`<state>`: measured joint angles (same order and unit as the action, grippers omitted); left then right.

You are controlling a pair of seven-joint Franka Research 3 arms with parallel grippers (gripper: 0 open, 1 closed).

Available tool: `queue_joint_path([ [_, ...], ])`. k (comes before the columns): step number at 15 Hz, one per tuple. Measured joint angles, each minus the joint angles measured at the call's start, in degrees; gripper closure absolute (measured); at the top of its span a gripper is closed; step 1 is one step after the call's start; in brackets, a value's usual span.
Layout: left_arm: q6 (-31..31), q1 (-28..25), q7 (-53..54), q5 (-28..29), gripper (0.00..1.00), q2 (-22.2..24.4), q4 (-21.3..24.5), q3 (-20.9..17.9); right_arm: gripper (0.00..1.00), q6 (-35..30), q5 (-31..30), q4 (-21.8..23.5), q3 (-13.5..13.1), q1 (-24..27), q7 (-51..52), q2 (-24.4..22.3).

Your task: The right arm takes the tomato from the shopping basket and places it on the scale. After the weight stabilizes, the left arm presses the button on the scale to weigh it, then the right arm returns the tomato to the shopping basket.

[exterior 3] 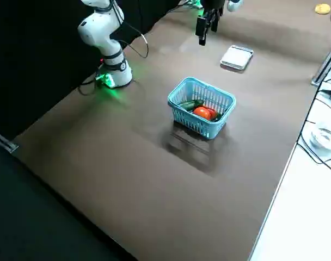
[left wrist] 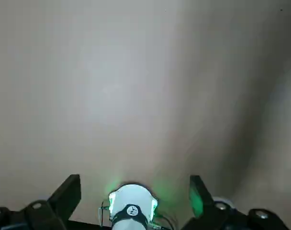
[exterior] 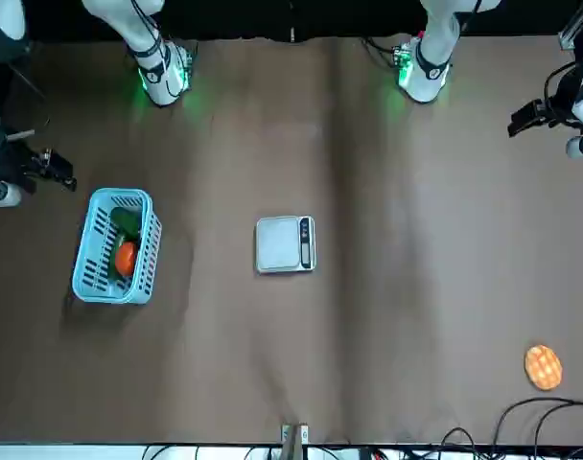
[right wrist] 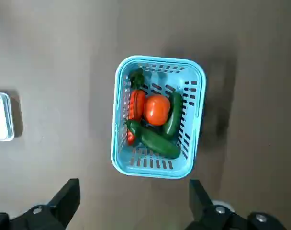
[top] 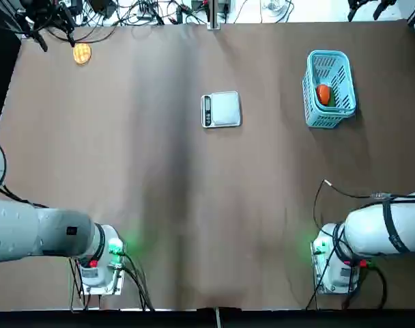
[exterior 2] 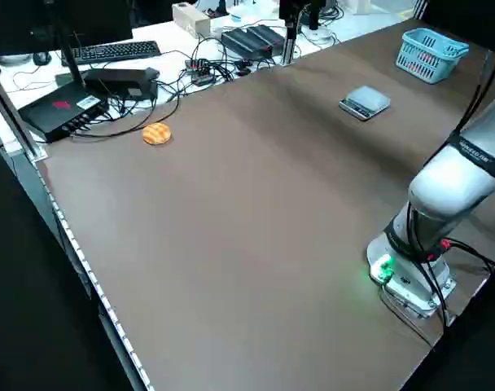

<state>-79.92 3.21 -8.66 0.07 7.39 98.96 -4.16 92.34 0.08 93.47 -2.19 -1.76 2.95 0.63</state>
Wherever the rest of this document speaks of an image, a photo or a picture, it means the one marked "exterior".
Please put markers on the white side desk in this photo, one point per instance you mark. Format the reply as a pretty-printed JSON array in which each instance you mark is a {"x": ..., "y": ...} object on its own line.
[{"x": 80, "y": 453}]

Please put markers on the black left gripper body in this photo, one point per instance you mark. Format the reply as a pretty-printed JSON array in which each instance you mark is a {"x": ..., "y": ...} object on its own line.
[{"x": 565, "y": 108}]

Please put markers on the red tomato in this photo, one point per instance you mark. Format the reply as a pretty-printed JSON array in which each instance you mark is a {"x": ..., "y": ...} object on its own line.
[{"x": 126, "y": 259}]

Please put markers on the right wrist black flat plate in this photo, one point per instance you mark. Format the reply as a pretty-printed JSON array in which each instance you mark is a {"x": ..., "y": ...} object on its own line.
[{"x": 56, "y": 170}]

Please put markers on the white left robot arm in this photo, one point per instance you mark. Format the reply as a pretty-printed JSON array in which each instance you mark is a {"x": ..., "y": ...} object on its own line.
[{"x": 430, "y": 72}]

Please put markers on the left wrist black flat plate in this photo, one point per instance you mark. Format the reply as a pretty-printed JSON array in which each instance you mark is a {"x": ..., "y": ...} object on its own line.
[{"x": 525, "y": 119}]

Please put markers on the silver digital kitchen scale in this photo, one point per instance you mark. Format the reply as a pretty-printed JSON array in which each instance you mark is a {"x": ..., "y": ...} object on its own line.
[{"x": 279, "y": 244}]

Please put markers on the aluminium profile frame bar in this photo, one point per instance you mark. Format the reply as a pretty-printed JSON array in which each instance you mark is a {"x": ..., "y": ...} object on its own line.
[{"x": 566, "y": 40}]

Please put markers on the black backdrop curtain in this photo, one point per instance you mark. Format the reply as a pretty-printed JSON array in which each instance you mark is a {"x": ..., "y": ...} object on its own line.
[{"x": 291, "y": 14}]

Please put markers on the short dark green cucumber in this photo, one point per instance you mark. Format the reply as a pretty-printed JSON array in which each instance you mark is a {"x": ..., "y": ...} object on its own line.
[{"x": 126, "y": 220}]

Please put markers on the light blue plastic basket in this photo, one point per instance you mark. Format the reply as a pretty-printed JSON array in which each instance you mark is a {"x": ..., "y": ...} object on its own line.
[{"x": 104, "y": 298}]

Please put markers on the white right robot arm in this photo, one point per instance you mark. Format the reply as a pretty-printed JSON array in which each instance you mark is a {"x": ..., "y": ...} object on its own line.
[{"x": 159, "y": 81}]

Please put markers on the round orange checkered bread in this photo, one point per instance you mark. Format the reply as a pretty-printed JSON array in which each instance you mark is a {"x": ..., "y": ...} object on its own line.
[{"x": 543, "y": 368}]

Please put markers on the wrist black flat plate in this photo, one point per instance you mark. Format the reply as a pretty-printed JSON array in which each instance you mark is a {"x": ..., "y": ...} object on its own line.
[
  {"x": 525, "y": 119},
  {"x": 56, "y": 170}
]

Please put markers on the aluminium profile camera post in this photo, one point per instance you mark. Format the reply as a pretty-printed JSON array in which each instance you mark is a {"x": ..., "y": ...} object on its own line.
[{"x": 301, "y": 433}]

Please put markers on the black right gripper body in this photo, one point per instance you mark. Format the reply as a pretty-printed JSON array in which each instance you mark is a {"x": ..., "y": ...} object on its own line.
[{"x": 6, "y": 163}]

